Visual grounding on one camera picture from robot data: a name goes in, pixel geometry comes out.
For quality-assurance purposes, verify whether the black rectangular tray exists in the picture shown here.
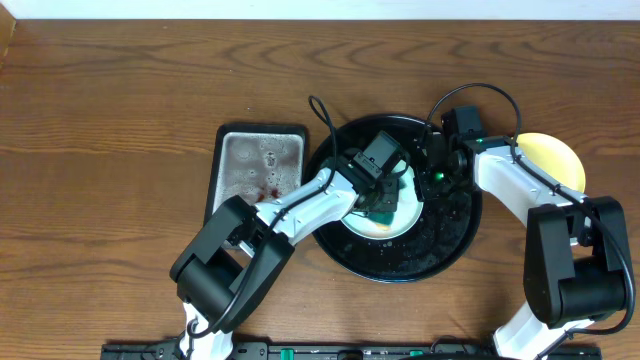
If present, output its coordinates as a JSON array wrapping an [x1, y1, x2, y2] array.
[[204, 123, 308, 221]]

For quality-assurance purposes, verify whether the yellow plate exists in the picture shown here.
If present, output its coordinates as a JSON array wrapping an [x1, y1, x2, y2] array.
[[517, 133, 586, 193]]

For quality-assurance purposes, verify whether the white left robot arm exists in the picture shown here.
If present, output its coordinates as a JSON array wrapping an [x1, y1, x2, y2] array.
[[169, 149, 410, 359]]

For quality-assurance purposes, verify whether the mint green plate with stain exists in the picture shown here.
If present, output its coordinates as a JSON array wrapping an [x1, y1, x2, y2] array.
[[314, 167, 424, 242]]

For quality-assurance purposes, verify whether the green scrub sponge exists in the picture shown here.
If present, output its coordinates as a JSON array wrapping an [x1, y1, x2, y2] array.
[[366, 212, 395, 227]]

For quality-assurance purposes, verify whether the round black serving tray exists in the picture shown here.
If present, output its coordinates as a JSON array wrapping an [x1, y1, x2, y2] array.
[[313, 114, 482, 283]]

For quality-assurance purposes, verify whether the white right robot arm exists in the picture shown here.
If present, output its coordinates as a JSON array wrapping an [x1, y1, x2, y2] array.
[[415, 131, 636, 359]]

